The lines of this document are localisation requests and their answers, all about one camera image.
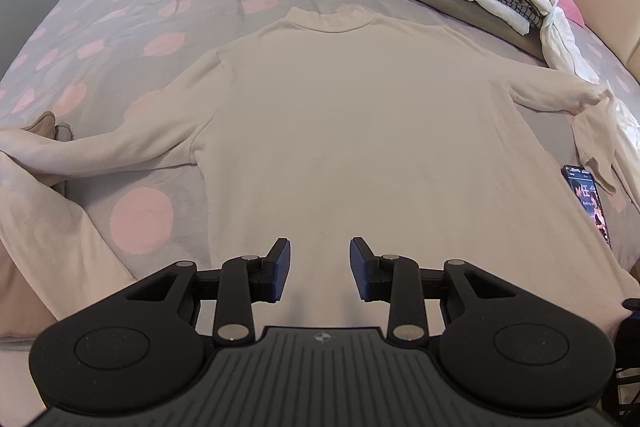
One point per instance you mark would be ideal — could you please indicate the folded taupe garment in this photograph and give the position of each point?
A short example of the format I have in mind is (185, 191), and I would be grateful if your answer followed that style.
(450, 2)

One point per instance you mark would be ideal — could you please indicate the smartphone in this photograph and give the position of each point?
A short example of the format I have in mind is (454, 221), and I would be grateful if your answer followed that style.
(590, 202)

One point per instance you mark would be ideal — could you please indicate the cream garment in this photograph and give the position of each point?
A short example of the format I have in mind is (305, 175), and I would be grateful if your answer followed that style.
(50, 232)

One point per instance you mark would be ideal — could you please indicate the grey cloth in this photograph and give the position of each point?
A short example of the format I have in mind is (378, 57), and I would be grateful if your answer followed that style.
(64, 132)

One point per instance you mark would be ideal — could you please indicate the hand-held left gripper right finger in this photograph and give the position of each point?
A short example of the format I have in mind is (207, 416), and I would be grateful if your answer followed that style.
(359, 269)

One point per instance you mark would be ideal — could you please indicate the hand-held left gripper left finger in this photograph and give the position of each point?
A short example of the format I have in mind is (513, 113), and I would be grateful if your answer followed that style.
(281, 269)

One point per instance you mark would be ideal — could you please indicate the cream turtleneck sweater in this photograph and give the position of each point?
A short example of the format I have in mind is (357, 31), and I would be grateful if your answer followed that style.
(350, 117)

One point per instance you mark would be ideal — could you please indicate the beige cloth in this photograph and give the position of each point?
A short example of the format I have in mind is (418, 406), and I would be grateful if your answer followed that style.
(40, 127)

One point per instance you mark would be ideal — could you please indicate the grey pink-dotted bed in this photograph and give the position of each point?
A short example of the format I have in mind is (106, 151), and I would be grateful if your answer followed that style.
(125, 7)

